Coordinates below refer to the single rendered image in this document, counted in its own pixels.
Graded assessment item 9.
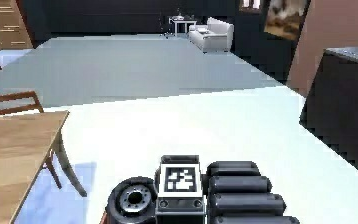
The window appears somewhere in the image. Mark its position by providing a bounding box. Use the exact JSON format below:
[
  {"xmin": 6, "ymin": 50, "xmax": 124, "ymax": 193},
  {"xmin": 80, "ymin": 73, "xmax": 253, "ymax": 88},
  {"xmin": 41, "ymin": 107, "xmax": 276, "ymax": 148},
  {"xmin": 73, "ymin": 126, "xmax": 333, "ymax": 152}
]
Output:
[{"xmin": 239, "ymin": 0, "xmax": 263, "ymax": 12}]

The framed wall painting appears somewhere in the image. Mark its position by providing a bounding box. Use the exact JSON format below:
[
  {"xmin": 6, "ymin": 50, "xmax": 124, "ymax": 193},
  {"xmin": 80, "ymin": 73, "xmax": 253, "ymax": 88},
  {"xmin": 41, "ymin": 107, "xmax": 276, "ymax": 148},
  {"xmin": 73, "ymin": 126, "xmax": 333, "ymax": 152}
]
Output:
[{"xmin": 263, "ymin": 0, "xmax": 312, "ymax": 42}]

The brown wooden chair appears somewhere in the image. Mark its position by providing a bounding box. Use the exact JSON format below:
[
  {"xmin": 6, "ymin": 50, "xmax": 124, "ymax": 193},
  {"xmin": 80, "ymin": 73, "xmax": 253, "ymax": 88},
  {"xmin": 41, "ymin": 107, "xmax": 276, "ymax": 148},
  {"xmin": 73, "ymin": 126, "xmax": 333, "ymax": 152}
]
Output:
[{"xmin": 0, "ymin": 90, "xmax": 45, "ymax": 119}]

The white side table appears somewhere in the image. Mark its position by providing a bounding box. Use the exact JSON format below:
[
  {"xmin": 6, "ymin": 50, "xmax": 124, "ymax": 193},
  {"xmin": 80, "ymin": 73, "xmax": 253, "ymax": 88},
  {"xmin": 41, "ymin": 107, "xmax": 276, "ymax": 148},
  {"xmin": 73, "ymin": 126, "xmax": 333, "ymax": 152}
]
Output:
[{"xmin": 168, "ymin": 15, "xmax": 198, "ymax": 38}]

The brown wooden chest of drawers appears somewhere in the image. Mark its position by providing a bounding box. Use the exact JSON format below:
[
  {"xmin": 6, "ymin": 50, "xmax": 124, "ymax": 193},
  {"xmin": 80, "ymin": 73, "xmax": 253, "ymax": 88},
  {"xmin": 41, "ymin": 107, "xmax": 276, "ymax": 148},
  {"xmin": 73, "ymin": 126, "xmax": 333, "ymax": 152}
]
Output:
[{"xmin": 0, "ymin": 0, "xmax": 34, "ymax": 51}]

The black counter cabinet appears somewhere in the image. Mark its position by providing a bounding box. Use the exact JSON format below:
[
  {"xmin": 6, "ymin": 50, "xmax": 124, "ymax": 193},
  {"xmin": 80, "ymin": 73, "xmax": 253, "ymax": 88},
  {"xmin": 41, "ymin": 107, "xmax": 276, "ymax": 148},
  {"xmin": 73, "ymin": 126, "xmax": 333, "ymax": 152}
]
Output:
[{"xmin": 299, "ymin": 46, "xmax": 358, "ymax": 179}]

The white sofa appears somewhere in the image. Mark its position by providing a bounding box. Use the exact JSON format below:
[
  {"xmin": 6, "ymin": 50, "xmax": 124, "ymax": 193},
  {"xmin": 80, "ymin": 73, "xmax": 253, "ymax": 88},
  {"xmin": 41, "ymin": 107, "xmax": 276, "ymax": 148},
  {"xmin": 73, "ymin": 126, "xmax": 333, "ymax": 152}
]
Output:
[{"xmin": 188, "ymin": 17, "xmax": 235, "ymax": 54}]

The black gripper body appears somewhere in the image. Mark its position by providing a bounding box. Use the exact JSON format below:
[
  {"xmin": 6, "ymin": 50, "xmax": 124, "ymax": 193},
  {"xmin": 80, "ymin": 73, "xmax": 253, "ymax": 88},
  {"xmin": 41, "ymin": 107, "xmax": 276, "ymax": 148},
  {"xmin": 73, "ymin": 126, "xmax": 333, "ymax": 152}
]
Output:
[{"xmin": 105, "ymin": 176, "xmax": 159, "ymax": 224}]

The brown wooden dining table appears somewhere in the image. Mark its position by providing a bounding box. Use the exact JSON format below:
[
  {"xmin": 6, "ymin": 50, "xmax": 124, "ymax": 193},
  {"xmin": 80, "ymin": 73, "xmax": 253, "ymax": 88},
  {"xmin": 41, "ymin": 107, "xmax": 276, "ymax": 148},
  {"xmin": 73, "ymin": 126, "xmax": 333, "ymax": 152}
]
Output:
[{"xmin": 0, "ymin": 110, "xmax": 88, "ymax": 224}]

